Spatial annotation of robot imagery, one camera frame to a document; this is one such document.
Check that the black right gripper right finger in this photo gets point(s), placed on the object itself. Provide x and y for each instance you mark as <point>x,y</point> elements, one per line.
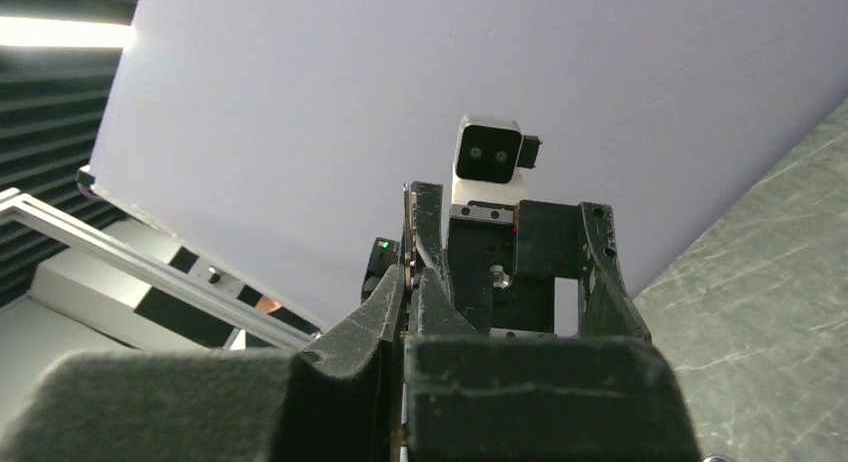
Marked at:
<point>472,397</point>

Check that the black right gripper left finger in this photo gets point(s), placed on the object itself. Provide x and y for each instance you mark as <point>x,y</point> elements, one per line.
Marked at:
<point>329,401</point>

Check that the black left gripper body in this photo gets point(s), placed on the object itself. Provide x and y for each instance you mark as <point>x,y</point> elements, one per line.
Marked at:
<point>503,262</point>

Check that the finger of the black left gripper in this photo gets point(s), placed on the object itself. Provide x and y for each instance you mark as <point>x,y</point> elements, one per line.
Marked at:
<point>422,237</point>
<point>605,307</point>

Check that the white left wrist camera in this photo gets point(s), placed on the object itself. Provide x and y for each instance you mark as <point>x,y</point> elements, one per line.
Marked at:
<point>490,157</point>

